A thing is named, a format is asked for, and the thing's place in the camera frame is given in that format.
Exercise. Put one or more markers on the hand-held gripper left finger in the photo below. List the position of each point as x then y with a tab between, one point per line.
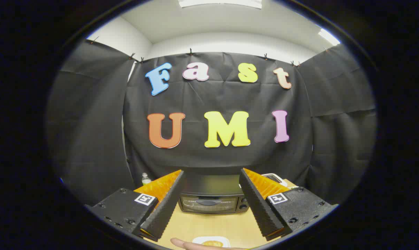
167	205

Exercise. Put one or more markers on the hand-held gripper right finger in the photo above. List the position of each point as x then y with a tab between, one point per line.
259	205

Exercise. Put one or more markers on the black toaster oven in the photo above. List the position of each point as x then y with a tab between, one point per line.
209	205

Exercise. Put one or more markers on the golden bread roll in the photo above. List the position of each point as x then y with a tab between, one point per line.
212	243

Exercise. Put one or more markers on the white pop-up toaster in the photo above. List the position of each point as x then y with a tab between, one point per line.
279	179

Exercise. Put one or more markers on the green label plastic bottle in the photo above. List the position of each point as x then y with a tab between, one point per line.
146	180

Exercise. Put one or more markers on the white plate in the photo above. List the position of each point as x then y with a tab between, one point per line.
197	240

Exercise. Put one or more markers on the ceiling light panel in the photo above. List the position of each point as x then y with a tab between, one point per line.
328	36
219	2

